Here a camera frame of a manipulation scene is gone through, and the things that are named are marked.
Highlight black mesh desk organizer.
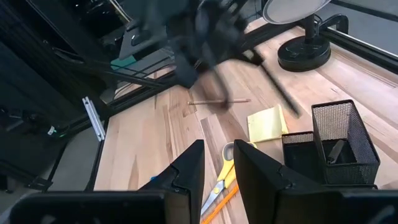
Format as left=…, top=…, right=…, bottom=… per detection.
left=281, top=99, right=381, bottom=187

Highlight black desk lamp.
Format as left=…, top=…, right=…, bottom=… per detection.
left=262, top=0, right=332, bottom=73

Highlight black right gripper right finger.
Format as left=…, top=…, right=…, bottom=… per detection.
left=233, top=139, right=340, bottom=224

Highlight yellow sticky note pad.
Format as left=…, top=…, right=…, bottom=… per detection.
left=247, top=104, right=289, bottom=143

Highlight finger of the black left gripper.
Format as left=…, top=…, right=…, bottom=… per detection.
left=212, top=66, right=234, bottom=111
left=173, top=49, right=200, bottom=90

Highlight silver aluminium bracket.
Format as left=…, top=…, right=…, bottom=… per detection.
left=81, top=96, right=106, bottom=142

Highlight natural wood pencil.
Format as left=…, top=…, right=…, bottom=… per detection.
left=187, top=98, right=251, bottom=105

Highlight black marker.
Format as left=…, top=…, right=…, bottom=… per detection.
left=259, top=57, right=303, bottom=119
left=326, top=139, right=346, bottom=165

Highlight yellow-handled scissors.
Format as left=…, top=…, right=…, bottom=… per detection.
left=200, top=141, right=259, bottom=216

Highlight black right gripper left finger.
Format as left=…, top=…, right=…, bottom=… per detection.
left=138, top=139, right=206, bottom=224

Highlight orange pencil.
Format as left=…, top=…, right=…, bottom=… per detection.
left=200, top=185, right=240, bottom=224

